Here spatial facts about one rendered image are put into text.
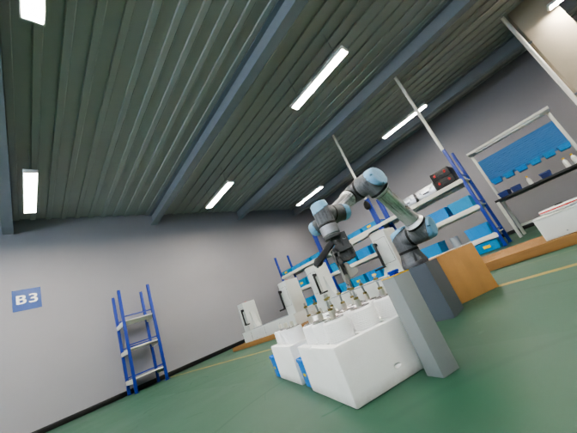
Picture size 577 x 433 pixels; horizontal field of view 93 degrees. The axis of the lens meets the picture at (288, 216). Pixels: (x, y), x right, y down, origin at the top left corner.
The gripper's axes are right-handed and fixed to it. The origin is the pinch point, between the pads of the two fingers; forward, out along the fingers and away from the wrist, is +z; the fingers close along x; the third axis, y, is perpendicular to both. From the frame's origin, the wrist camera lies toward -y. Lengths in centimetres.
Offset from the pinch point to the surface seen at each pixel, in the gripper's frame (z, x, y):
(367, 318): 13.3, -4.6, 0.9
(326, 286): -11, 310, 9
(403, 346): 25.6, -5.3, 7.8
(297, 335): 14, 42, -29
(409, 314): 15.6, -16.7, 11.7
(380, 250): -24, 227, 82
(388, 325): 17.7, -6.0, 6.3
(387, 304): 12.0, -0.1, 10.4
